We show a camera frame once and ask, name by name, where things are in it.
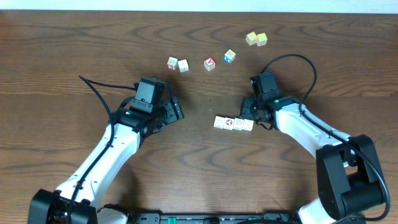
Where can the red letter A block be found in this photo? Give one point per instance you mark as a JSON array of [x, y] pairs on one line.
[[209, 63]]

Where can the white block red side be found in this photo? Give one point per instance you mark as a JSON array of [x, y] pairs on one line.
[[172, 63]]

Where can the block with red emblem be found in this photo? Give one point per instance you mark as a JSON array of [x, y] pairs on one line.
[[228, 123]]

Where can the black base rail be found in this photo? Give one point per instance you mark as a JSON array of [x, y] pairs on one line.
[[158, 218]]

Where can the pale yellow block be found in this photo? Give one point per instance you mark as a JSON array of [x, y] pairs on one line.
[[251, 38]]

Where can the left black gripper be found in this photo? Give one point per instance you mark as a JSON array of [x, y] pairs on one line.
[[175, 108]]

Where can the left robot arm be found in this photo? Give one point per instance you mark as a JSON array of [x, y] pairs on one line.
[[77, 199]]

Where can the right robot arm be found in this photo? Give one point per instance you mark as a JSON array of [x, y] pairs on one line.
[[349, 175]]

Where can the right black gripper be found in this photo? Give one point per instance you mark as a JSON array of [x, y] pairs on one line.
[[245, 112]]

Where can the bright yellow block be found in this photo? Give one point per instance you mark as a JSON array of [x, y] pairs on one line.
[[261, 39]]

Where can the blue and white block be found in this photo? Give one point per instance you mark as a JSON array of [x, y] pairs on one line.
[[229, 56]]

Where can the plain white block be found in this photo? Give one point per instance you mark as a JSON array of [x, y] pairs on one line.
[[183, 65]]

